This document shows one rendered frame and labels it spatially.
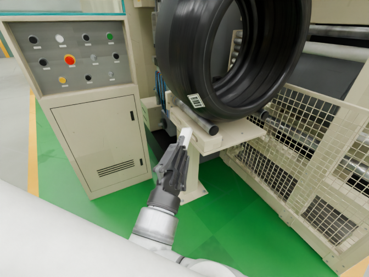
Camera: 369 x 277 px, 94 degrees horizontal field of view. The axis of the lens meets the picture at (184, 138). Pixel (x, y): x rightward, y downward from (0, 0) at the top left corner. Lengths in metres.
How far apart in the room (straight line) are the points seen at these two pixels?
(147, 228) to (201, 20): 0.50
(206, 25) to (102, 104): 0.87
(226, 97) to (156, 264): 0.86
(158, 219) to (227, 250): 1.05
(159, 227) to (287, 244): 1.25
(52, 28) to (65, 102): 0.36
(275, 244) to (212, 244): 0.43
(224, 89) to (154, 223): 0.77
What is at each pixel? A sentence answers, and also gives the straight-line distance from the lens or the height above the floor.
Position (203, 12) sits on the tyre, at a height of 1.28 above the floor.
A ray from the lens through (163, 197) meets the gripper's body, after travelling 0.40.
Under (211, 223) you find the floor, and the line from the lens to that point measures 1.46.
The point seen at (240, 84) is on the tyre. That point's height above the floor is 0.97.
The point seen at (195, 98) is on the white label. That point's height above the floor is 1.05.
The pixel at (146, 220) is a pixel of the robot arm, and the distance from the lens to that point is 0.39.
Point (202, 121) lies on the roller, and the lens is 0.72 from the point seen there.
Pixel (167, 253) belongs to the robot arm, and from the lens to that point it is 0.39.
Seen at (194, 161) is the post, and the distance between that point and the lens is 1.32.
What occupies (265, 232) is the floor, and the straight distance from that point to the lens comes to 1.53.
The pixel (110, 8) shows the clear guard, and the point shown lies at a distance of 1.18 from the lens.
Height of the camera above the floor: 1.27
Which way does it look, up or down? 36 degrees down
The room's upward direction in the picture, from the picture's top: straight up
